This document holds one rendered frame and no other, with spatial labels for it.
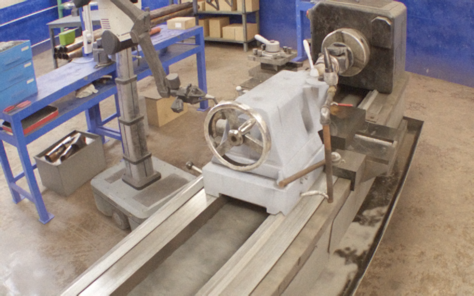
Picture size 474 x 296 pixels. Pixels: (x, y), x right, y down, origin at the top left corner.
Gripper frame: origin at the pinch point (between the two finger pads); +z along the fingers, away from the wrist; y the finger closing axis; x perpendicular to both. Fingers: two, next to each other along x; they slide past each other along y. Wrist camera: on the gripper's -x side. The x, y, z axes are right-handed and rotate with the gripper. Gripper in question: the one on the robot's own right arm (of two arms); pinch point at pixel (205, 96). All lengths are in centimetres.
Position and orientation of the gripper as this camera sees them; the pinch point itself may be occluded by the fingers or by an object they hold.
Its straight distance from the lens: 206.5
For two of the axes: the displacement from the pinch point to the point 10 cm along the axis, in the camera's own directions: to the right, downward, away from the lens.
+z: 8.6, 2.2, -4.7
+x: 4.1, -8.4, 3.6
